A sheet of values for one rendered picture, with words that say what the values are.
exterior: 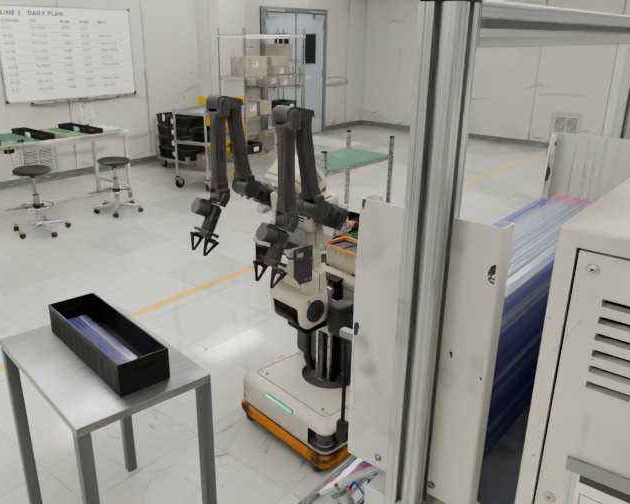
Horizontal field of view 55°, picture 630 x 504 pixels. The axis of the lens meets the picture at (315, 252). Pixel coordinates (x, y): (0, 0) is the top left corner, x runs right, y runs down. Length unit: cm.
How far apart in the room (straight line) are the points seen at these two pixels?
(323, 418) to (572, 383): 218
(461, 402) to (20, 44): 781
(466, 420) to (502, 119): 1111
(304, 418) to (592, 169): 192
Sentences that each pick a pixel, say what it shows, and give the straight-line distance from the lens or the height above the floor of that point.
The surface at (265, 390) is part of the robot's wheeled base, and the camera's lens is 295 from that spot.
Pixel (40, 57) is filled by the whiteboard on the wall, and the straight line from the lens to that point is 832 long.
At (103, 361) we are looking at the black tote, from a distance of 204.
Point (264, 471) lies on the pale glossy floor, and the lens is 291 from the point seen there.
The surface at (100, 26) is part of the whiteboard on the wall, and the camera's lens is 874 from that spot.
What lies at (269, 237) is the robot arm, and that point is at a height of 118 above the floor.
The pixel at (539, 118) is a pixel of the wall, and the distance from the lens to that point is 1146.
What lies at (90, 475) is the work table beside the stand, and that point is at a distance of 201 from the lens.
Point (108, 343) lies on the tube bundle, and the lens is 222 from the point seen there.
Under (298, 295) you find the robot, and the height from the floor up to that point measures 80.
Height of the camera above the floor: 187
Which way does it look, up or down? 20 degrees down
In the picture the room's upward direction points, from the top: 1 degrees clockwise
